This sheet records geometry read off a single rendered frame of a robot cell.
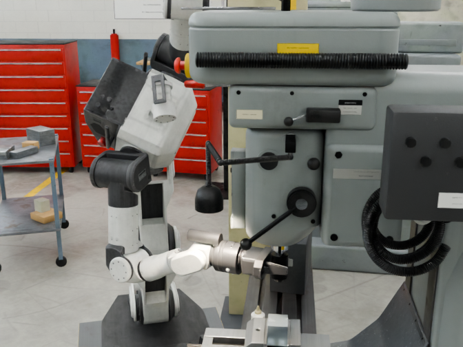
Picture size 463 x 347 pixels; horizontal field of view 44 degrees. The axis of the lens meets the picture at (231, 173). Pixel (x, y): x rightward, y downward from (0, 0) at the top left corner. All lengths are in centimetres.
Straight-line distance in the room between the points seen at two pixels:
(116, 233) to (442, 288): 91
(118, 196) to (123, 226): 9
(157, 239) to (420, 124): 132
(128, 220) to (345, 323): 222
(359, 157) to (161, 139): 65
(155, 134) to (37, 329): 225
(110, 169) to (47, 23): 970
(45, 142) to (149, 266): 302
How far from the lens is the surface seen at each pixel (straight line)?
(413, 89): 134
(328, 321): 370
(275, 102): 130
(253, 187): 139
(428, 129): 109
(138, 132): 173
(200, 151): 614
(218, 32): 128
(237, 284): 356
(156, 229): 216
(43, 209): 457
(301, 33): 127
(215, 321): 290
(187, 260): 159
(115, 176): 169
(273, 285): 198
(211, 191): 140
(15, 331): 380
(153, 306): 239
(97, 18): 1099
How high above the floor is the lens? 192
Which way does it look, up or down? 17 degrees down
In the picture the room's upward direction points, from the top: straight up
